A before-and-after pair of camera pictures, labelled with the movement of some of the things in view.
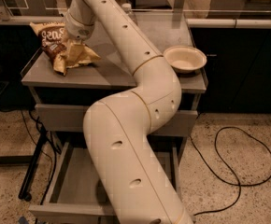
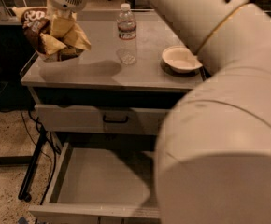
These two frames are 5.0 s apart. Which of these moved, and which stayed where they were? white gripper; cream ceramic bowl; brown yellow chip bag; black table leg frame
Moved: white gripper; brown yellow chip bag
Stayed: cream ceramic bowl; black table leg frame
